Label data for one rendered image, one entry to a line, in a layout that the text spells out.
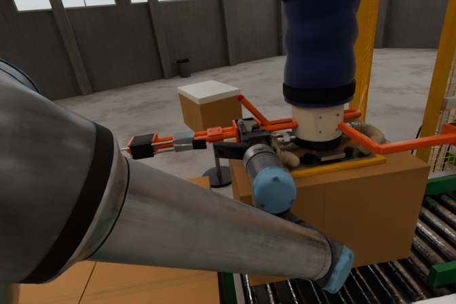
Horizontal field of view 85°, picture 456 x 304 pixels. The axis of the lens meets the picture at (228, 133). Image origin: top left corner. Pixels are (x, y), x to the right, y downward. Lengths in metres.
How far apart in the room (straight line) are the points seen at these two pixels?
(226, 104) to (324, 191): 1.53
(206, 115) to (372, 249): 1.54
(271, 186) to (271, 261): 0.20
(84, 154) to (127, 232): 0.07
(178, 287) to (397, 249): 0.88
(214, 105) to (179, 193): 1.94
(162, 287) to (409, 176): 1.05
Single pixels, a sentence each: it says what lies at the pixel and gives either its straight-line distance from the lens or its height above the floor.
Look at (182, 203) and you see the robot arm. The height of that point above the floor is 1.41.
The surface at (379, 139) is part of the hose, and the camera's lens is 0.94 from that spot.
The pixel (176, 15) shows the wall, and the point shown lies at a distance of 9.77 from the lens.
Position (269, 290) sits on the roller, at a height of 0.55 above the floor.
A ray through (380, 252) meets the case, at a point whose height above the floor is 0.74.
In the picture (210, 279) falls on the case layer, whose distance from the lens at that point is 1.26.
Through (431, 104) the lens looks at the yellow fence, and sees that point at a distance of 1.81.
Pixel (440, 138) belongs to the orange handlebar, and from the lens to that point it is 0.84.
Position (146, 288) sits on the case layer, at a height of 0.54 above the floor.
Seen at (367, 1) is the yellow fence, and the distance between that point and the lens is 1.42.
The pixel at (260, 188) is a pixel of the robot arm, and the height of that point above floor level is 1.23.
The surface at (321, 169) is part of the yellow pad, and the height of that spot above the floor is 1.10.
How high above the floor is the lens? 1.55
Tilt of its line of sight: 23 degrees down
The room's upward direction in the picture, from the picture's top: 7 degrees counter-clockwise
